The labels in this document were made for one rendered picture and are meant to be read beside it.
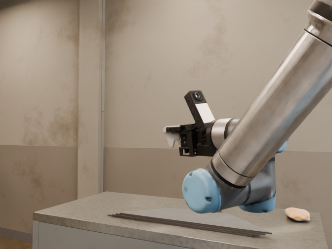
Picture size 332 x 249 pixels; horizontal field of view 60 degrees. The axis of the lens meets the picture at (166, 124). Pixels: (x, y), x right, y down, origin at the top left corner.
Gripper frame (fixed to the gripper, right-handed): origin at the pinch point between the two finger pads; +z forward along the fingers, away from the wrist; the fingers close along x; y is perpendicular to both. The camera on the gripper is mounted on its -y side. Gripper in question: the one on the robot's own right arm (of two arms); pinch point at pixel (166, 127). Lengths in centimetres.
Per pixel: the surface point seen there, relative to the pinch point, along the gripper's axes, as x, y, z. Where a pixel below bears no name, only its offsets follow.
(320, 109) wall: 203, 8, 43
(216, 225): 31, 43, 14
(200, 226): 28, 43, 20
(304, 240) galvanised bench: 48, 48, -13
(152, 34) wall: 146, -91, 189
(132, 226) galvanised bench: 8, 42, 41
